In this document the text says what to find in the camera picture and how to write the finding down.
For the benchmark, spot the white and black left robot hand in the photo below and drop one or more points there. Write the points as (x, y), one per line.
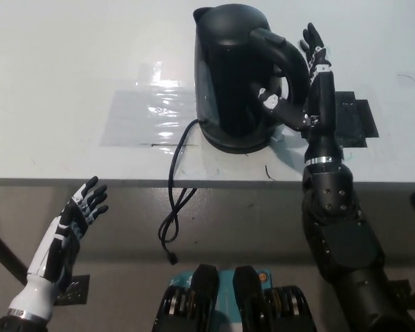
(55, 249)

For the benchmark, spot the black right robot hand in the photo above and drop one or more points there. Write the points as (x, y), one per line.
(323, 103)

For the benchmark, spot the black electric kettle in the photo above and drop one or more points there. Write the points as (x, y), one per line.
(228, 86)

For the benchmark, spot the black tape patch on desk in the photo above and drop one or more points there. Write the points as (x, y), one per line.
(356, 117)

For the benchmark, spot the black round kettle base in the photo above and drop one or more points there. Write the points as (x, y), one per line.
(235, 148)

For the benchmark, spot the black tape patch on floor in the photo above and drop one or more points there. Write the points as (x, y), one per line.
(403, 290)
(77, 290)

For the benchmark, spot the black diagonal table leg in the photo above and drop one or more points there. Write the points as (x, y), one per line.
(3, 247)

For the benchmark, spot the clear plastic sheet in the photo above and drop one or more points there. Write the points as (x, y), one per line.
(135, 117)

